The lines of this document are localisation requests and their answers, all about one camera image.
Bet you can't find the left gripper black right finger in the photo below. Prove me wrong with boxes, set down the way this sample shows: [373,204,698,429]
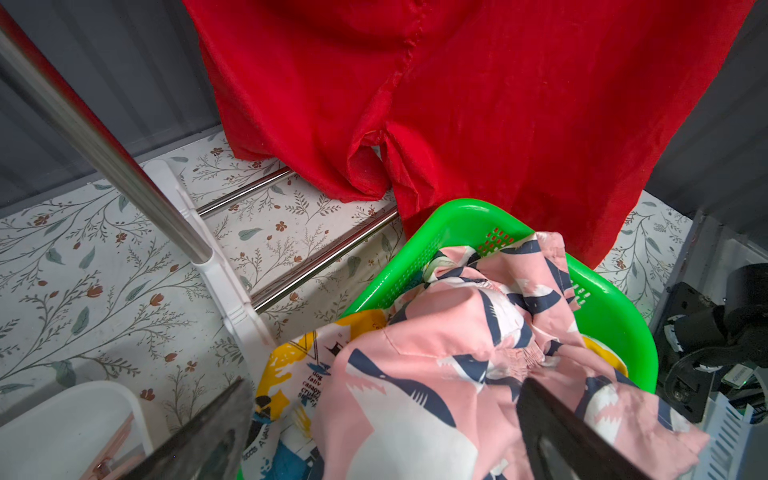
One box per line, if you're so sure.
[517,378,647,479]

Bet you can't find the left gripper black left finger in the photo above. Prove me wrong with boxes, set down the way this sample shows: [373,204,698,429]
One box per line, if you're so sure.
[125,380,253,479]

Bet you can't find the pink clothespin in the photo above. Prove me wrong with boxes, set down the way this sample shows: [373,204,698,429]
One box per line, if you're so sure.
[80,413,146,480]

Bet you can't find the blue yellow white printed shorts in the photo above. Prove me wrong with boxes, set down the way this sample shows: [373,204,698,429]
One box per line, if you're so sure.
[242,308,630,480]

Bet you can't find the pink navy patterned shorts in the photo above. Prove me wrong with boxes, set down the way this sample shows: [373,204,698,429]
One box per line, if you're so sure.
[312,232,709,479]

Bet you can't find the red shorts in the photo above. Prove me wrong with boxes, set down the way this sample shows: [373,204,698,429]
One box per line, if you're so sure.
[185,1,752,267]

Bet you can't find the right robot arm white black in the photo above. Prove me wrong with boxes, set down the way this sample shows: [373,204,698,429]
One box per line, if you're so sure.
[653,263,767,423]

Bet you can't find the green plastic basket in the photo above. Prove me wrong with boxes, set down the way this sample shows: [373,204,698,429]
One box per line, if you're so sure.
[233,197,660,480]

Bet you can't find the white plastic tray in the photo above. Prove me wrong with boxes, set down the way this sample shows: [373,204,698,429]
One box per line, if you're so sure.
[1,381,169,479]

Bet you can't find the steel clothes rack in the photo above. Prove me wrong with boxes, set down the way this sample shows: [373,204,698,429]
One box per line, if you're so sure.
[1,11,398,381]

